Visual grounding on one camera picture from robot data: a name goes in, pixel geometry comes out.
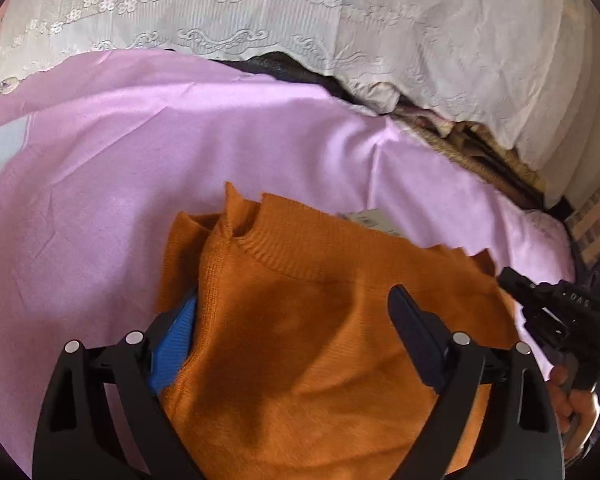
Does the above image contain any white lace cloth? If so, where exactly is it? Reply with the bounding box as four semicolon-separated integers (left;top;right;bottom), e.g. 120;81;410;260
0;0;600;211

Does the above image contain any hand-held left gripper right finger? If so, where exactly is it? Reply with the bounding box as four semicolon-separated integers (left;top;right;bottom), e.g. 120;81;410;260
387;285;566;480

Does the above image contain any person's right hand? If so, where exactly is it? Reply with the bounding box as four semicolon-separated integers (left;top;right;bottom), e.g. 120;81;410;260
550;365;600;462

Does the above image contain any pink bed sheet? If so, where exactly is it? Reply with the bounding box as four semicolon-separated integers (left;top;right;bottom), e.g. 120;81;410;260
0;50;576;480

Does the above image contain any brown patterned blanket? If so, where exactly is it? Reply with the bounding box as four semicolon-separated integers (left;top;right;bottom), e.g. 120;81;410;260
392;102;548;208

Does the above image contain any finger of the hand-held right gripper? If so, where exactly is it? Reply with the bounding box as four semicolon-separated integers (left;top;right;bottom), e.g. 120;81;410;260
497;267;541;307

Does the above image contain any orange knit cardigan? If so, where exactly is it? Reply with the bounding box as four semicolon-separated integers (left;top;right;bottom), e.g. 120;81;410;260
155;182;521;480

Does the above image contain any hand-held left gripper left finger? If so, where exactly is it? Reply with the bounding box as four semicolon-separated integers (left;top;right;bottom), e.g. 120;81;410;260
32;294;201;480

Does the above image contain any brick patterned cloth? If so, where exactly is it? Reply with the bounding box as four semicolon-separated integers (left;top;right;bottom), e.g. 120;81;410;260
565;165;600;263

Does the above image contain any pale folded cloth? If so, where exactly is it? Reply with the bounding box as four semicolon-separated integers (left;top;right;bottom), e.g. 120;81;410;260
347;81;403;113

